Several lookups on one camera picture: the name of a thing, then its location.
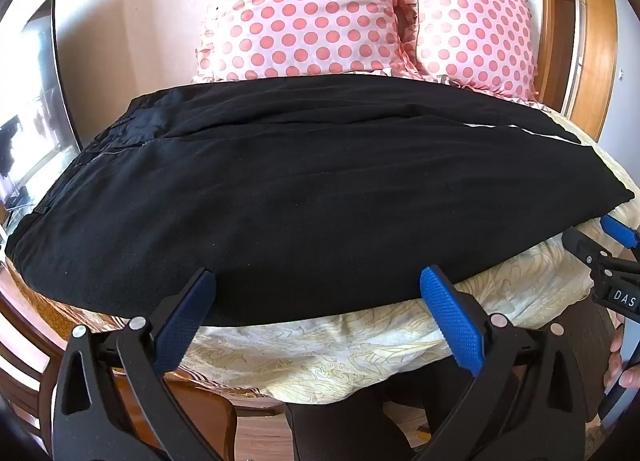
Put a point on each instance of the person's leg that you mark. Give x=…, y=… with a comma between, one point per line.
x=340, y=426

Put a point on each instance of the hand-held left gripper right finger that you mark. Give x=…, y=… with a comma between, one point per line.
x=450, y=321

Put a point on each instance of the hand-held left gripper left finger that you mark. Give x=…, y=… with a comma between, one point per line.
x=185, y=321

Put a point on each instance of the wooden door frame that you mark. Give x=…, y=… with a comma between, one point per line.
x=544, y=16

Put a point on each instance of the person's right hand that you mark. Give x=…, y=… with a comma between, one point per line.
x=614, y=366

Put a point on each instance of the large pink polka dot pillow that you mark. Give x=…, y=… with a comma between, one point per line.
x=300, y=11

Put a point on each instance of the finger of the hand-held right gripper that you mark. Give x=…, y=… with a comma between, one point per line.
x=620, y=233
x=580, y=246

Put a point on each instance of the small pink polka dot pillow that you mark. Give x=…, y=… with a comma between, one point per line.
x=470, y=31

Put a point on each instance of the cream patterned bedsheet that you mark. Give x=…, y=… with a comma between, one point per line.
x=325, y=356

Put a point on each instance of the black pants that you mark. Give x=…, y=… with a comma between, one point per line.
x=300, y=191

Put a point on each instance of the wooden bed frame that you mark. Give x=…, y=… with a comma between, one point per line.
x=200, y=406

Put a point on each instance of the wooden door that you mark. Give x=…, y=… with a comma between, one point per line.
x=557, y=51

